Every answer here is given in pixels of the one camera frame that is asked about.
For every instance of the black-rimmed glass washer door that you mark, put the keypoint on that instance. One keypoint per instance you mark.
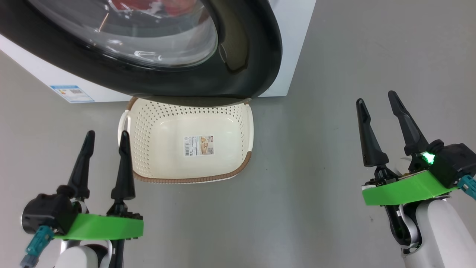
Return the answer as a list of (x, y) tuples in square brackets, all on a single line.
[(148, 82)]

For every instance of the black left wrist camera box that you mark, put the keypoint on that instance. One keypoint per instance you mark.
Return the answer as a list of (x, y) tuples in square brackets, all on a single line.
[(48, 212)]

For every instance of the red and white garment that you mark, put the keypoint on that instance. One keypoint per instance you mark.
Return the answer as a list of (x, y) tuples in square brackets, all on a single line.
[(182, 8)]

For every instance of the printed basket label sticker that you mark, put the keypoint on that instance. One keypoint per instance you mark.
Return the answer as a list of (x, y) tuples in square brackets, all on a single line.
[(199, 146)]

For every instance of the blue energy label sticker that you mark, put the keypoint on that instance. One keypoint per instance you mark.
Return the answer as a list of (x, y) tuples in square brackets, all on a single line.
[(72, 93)]

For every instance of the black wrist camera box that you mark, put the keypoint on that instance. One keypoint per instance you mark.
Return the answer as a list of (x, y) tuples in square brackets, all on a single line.
[(48, 212), (453, 160)]

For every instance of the white front-load washing machine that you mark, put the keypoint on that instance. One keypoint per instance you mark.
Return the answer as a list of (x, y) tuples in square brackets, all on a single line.
[(293, 37)]

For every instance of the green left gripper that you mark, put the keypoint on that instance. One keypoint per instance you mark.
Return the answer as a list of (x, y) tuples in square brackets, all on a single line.
[(100, 227)]

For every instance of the cream perforated laundry basket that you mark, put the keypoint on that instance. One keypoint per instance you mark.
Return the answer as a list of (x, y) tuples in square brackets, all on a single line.
[(167, 149)]

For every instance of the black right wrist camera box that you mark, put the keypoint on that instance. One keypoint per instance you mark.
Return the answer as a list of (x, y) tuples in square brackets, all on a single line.
[(453, 160)]

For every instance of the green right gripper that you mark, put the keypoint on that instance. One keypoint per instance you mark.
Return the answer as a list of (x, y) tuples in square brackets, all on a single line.
[(401, 190)]

